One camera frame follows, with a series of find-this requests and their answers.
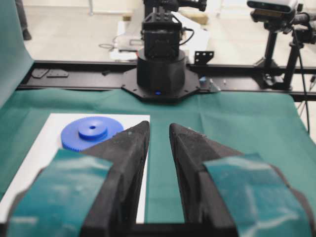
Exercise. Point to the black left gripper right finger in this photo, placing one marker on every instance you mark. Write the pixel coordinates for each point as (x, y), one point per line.
(232, 194)

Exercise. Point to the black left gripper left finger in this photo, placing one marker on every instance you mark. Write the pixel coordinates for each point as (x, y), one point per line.
(86, 194)

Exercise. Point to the blue gear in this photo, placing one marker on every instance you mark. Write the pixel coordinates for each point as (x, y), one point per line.
(84, 133)

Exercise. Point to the white rectangular board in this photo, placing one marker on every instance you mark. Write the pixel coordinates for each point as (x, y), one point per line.
(44, 148)

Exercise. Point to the green table cloth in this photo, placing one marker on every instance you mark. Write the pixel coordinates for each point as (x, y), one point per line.
(262, 123)

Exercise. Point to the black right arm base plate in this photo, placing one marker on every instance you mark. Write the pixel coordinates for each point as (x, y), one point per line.
(191, 86)

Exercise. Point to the black aluminium frame rail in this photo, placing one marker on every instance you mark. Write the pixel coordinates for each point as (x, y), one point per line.
(84, 76)

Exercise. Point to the black camera stand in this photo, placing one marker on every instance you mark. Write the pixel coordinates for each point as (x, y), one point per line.
(288, 33)

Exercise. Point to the grey depth camera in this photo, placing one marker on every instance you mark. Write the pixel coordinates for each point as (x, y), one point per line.
(285, 6)

